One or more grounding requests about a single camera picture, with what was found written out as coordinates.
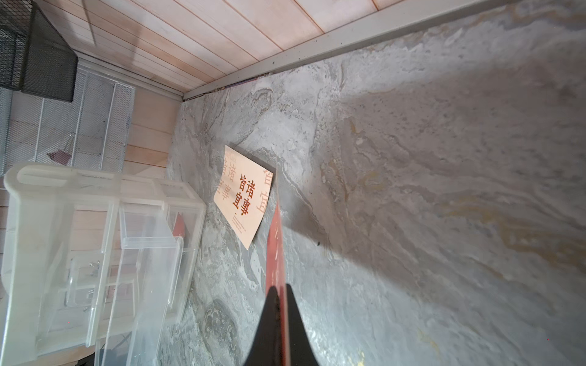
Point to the beige postcard red text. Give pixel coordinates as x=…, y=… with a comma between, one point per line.
x=242, y=195

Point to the white wire mesh shelf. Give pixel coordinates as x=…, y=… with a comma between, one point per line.
x=94, y=127

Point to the black wire mesh basket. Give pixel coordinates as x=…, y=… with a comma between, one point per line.
x=35, y=58

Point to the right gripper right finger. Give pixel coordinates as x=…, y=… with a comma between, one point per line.
x=300, y=349

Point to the white plastic drawer organizer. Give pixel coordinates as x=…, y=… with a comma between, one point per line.
x=61, y=232

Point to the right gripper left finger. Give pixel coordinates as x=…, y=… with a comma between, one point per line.
x=266, y=347

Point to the pink eraser block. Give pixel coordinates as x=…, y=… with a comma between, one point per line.
x=60, y=157

